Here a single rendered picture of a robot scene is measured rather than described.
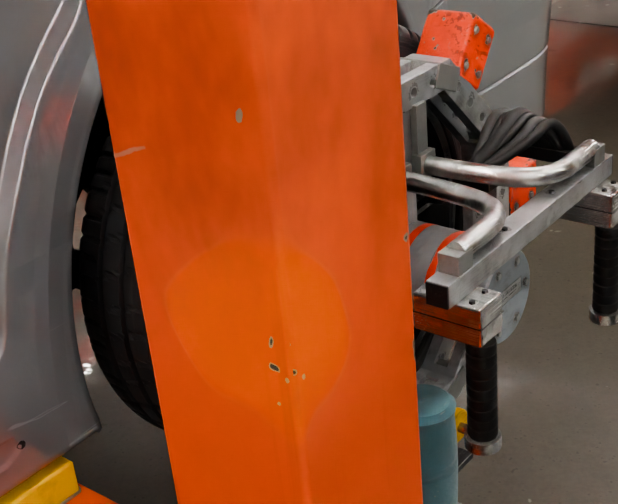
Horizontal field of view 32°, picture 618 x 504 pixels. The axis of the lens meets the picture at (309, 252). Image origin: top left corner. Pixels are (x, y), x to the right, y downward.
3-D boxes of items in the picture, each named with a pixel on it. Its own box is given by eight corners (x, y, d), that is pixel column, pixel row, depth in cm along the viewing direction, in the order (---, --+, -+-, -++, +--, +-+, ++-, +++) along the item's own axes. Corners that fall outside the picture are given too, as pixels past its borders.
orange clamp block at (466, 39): (433, 84, 155) (450, 25, 155) (480, 91, 150) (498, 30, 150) (409, 69, 149) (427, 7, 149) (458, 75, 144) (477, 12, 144)
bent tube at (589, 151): (478, 138, 154) (476, 67, 149) (605, 161, 143) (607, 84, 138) (410, 182, 142) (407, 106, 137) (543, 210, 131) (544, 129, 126)
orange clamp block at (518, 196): (467, 210, 171) (495, 189, 177) (511, 220, 166) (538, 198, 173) (466, 169, 168) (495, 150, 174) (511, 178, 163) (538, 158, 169)
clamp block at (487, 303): (436, 310, 127) (434, 270, 125) (504, 329, 122) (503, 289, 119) (412, 329, 124) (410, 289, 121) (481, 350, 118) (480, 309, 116)
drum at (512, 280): (404, 284, 158) (399, 197, 152) (534, 320, 146) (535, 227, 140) (348, 326, 149) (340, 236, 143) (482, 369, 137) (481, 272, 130)
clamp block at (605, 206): (565, 203, 150) (566, 168, 148) (627, 216, 145) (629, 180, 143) (548, 217, 147) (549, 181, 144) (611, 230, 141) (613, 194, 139)
